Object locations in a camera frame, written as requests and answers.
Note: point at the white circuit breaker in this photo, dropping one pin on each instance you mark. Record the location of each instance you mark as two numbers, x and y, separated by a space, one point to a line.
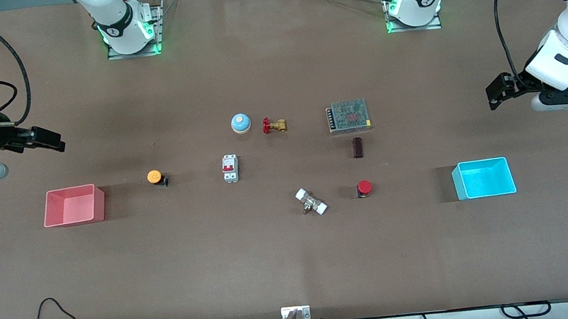
230 170

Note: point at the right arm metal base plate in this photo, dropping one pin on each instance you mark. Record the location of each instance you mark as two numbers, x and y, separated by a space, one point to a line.
117 55

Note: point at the pink plastic box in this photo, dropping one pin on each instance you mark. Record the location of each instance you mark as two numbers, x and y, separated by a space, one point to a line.
54 207

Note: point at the dark brown rectangular block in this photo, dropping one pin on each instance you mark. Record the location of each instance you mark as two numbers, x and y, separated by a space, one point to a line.
358 147

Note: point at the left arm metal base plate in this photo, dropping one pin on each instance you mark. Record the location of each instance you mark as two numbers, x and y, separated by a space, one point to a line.
434 26

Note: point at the blue round bell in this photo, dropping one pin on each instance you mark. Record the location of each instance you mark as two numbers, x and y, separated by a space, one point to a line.
241 124

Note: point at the metal mesh power supply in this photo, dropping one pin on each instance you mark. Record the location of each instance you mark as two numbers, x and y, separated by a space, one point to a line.
349 115

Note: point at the metal fitting with white caps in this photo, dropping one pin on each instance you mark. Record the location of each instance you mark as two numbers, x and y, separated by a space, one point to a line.
312 203

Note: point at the yellow push button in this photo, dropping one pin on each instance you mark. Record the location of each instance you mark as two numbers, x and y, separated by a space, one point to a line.
154 176

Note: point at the white mounting bracket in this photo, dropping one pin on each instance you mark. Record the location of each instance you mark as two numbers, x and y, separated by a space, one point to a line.
286 314

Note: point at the red push button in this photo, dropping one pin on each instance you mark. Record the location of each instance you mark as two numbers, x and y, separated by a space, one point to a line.
364 187

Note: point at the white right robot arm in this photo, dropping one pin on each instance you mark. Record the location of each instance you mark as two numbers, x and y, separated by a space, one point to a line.
117 12

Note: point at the cyan plastic box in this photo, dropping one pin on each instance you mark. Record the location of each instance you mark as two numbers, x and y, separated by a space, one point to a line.
484 179

